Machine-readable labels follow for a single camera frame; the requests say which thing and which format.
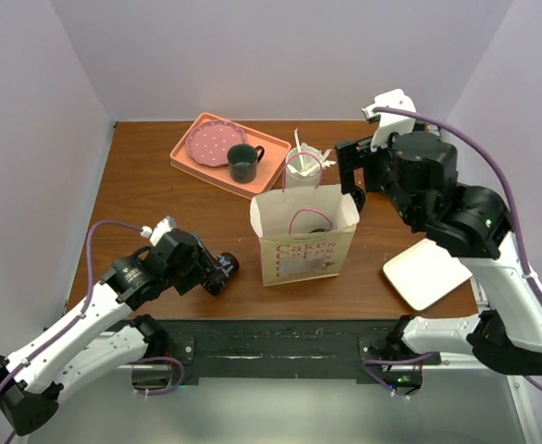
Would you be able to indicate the pink plastic tray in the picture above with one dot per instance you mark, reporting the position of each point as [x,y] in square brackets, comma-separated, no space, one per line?
[268,169]

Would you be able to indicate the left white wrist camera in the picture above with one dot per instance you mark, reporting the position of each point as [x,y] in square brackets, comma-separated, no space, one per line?
[155,234]

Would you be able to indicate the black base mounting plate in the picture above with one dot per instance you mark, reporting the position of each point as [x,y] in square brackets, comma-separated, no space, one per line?
[282,348]

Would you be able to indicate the white square plate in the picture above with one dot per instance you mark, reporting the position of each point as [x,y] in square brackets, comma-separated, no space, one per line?
[424,273]

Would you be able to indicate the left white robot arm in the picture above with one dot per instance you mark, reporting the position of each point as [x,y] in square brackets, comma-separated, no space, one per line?
[97,335]

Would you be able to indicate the aluminium frame rail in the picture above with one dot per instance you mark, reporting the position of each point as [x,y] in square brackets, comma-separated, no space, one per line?
[477,289]

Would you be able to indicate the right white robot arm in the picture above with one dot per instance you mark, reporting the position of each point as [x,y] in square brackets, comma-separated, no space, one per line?
[417,172]

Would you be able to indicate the black cup lid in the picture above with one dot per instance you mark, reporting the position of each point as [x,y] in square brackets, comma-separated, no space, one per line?
[320,230]

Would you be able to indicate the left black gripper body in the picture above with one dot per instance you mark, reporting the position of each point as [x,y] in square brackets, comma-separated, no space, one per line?
[198,267]

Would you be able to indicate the black plastic cup stack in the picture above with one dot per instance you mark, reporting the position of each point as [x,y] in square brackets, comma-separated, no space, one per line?
[229,264]

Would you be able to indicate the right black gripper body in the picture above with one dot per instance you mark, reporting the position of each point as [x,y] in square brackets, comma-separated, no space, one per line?
[378,168]

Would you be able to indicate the dark green mug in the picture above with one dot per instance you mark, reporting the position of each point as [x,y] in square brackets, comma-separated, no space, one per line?
[243,160]

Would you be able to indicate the white wrapped straw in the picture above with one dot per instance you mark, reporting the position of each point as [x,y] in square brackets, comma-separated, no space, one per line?
[302,169]

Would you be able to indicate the white cylindrical container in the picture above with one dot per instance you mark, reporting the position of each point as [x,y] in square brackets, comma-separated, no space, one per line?
[314,160]

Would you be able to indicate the pink polka dot plate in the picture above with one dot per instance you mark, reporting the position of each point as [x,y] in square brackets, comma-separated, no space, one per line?
[209,142]

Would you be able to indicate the cream and pink paper bag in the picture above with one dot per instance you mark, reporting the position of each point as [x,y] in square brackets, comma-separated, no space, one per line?
[282,220]

